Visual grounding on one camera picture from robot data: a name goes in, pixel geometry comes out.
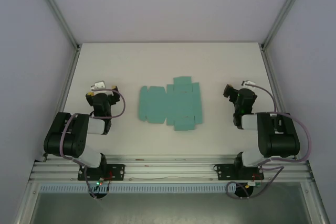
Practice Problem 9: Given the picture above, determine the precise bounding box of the aluminium mounting rail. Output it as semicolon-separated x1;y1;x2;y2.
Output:
28;154;314;183

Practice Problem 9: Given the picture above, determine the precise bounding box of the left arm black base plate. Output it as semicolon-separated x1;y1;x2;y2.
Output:
77;164;125;182

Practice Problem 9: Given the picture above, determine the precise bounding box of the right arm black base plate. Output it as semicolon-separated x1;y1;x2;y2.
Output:
214;163;265;182

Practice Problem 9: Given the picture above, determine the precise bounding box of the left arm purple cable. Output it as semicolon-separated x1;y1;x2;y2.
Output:
60;87;127;200

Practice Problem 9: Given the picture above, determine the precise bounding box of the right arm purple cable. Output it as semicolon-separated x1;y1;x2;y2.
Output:
226;82;312;200

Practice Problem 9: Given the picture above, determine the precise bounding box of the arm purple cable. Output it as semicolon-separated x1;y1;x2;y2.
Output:
226;82;312;200
60;87;127;200

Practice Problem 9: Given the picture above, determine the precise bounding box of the teal paper box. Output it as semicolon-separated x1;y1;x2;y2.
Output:
136;76;204;132

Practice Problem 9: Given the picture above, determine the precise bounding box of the aluminium table side rail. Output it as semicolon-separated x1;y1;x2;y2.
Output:
259;45;287;114
43;48;81;161

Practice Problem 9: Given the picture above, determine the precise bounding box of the white slotted cable duct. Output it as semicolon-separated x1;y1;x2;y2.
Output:
39;184;237;194

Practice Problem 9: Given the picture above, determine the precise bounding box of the aluminium frame post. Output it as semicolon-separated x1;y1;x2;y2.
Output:
260;0;312;49
33;0;81;51

